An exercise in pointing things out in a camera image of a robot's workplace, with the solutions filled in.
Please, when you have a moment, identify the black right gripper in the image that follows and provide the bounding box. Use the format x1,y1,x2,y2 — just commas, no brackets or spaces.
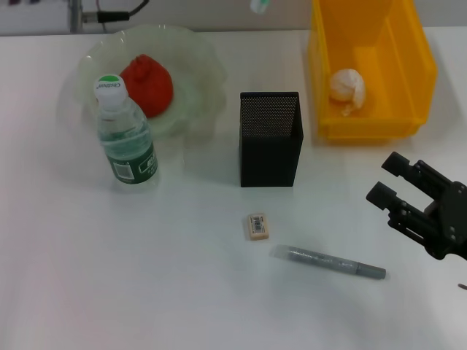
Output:
366,151,467,261

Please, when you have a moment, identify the white paper ball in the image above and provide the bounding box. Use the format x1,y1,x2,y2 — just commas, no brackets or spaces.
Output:
328,68,366,117

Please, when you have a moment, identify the green utility knife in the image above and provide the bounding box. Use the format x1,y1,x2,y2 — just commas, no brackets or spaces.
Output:
250,0,273,15

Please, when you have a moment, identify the red object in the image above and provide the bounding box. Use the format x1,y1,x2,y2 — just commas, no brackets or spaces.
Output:
119,53,174,120

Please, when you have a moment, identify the clear water bottle green label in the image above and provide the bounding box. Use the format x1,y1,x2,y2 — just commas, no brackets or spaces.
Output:
93,72,161,195

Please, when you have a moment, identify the grey marker pen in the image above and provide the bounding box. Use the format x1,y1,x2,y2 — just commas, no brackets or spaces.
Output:
269,244,387,281

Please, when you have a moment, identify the black mesh pen holder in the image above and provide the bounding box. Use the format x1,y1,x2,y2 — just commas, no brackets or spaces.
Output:
239,90,304,188

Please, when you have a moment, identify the beige eraser with label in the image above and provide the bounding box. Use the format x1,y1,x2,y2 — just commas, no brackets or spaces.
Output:
243,214,271,241

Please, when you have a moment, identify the wavy green glass fruit plate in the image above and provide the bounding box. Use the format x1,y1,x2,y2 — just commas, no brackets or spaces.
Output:
74,23,229,140

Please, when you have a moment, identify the yellow plastic bin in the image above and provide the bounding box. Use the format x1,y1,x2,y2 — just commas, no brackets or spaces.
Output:
305,0,439,146

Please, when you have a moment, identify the left gripper cable with plug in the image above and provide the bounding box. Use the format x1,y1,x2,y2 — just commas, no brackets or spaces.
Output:
68,0,150,34

